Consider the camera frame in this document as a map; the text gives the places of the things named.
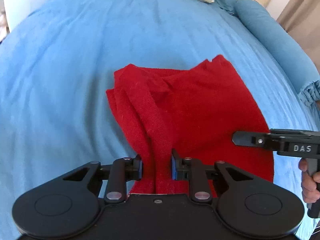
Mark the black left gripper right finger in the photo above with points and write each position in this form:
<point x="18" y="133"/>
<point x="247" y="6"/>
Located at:
<point x="247" y="204"/>

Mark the blue pillow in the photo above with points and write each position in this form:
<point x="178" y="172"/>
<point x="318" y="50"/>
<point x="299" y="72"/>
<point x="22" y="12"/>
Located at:
<point x="296" y="64"/>

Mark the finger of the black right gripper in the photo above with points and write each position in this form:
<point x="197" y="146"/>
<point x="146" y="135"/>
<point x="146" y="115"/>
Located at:
<point x="278" y="139"/>

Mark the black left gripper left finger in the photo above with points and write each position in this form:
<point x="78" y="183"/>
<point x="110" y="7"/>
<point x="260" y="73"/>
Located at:
<point x="70" y="203"/>

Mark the red knit sweater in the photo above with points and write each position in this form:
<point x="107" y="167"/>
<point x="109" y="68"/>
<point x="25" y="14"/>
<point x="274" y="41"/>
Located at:
<point x="194" y="112"/>

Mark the light blue bed sheet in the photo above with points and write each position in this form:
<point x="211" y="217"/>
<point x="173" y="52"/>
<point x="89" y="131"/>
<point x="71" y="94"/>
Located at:
<point x="57" y="65"/>

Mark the person's right hand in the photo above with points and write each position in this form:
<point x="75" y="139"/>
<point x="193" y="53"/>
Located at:
<point x="310" y="193"/>

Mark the white shelving unit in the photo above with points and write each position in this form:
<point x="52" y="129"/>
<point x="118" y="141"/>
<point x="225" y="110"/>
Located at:
<point x="4" y="29"/>

